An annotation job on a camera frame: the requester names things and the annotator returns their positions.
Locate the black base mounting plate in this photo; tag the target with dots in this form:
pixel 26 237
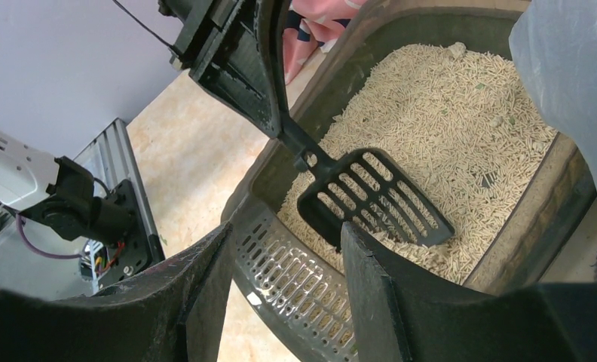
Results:
pixel 138 249

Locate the dark green litter box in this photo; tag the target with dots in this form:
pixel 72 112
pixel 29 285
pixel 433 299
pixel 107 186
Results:
pixel 304 299

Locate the aluminium frame rail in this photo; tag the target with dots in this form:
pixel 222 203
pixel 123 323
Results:
pixel 34 259

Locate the pink patterned cloth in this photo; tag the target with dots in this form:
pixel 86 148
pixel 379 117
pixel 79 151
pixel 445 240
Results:
pixel 312 25

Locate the black litter scoop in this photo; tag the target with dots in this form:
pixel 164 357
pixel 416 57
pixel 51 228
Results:
pixel 365 186

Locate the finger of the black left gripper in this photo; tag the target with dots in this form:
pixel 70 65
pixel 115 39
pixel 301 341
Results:
pixel 238 69

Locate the blue plastic bin liner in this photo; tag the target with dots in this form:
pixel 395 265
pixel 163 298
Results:
pixel 554 49

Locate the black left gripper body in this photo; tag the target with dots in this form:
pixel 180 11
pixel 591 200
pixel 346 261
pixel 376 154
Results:
pixel 209 35

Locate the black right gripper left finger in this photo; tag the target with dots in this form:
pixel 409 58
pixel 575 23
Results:
pixel 172 311

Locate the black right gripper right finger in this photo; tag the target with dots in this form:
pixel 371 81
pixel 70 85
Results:
pixel 403 312

